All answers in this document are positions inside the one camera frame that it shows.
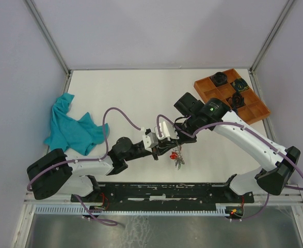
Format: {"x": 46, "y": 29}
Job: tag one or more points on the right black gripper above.
{"x": 181, "y": 140}

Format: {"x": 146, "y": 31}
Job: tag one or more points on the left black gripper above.
{"x": 155, "y": 152}

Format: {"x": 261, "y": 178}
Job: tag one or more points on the silver keyring with keys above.
{"x": 179, "y": 162}

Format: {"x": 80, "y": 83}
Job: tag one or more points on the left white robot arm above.
{"x": 56, "y": 173}

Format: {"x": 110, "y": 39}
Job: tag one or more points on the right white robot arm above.
{"x": 276, "y": 161}

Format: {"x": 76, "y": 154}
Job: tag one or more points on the black round part lower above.
{"x": 236, "y": 100}

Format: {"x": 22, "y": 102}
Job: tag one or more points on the black round part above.
{"x": 219, "y": 79}
{"x": 236, "y": 100}

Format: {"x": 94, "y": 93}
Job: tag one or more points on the orange compartment tray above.
{"x": 229, "y": 87}

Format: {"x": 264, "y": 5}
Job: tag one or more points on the black round part top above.
{"x": 219, "y": 79}

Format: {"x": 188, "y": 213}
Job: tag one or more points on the green yellow round part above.
{"x": 240, "y": 85}

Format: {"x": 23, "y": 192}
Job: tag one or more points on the teal cloth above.
{"x": 67, "y": 133}

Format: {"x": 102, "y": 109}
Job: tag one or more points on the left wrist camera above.
{"x": 149, "y": 139}

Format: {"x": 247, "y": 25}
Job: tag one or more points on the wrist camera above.
{"x": 166, "y": 131}
{"x": 149, "y": 139}

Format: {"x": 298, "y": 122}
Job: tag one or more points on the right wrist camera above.
{"x": 166, "y": 131}

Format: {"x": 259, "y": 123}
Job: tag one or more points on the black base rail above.
{"x": 164, "y": 196}

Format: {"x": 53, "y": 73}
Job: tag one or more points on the white slotted cable duct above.
{"x": 80, "y": 210}

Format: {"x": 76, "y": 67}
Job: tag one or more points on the right aluminium frame post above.
{"x": 272, "y": 34}

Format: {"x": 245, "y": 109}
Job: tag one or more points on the aluminium frame post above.
{"x": 36, "y": 15}
{"x": 272, "y": 34}

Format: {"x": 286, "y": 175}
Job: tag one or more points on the aluminium front frame rail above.
{"x": 288, "y": 198}

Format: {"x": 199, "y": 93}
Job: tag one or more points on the left aluminium frame post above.
{"x": 36, "y": 15}

